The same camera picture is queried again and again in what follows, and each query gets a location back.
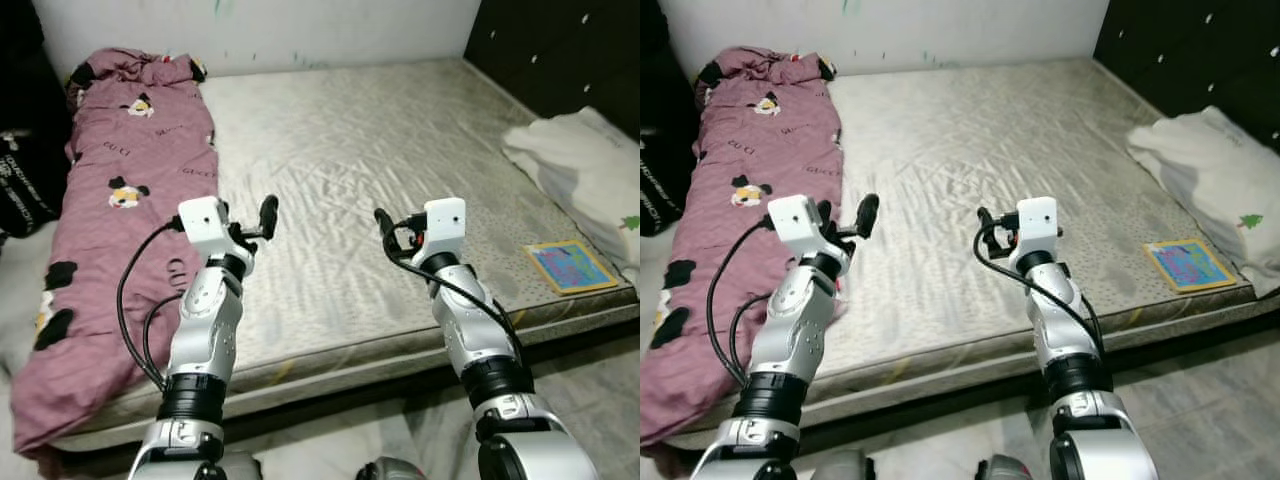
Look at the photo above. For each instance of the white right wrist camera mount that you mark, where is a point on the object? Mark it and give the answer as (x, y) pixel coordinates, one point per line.
(1038, 228)
(445, 228)

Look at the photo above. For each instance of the black tufted headboard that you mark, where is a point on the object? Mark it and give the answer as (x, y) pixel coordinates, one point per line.
(1190, 50)
(560, 50)

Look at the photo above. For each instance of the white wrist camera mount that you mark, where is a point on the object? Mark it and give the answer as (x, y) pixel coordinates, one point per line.
(795, 223)
(445, 228)
(1038, 228)
(203, 225)

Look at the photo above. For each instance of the grey quilted mattress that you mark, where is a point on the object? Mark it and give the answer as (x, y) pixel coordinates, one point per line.
(960, 150)
(350, 160)

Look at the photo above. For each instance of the purple cartoon print blanket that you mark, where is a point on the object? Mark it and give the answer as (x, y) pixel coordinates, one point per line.
(130, 260)
(750, 140)

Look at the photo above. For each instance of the white pillow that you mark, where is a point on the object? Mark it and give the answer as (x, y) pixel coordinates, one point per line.
(585, 170)
(1210, 175)

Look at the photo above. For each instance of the grey left robot leg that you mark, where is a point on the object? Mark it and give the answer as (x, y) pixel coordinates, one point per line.
(243, 468)
(842, 466)

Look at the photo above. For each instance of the black bag with white print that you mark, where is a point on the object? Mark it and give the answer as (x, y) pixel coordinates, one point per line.
(25, 190)
(660, 190)

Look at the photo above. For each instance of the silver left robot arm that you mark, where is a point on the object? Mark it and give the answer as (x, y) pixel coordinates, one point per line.
(205, 340)
(790, 340)

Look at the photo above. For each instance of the dark bed base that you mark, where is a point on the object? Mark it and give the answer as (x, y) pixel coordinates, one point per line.
(340, 402)
(950, 395)

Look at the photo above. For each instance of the colourful picture book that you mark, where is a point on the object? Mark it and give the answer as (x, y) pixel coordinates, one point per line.
(570, 267)
(1190, 265)

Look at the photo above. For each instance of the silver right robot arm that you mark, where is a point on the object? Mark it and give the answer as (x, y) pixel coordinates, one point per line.
(1065, 340)
(480, 340)

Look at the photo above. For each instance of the large black bag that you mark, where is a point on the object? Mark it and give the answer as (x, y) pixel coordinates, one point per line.
(20, 70)
(650, 70)

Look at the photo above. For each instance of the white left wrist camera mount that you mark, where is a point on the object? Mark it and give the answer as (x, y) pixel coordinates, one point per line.
(203, 225)
(795, 223)

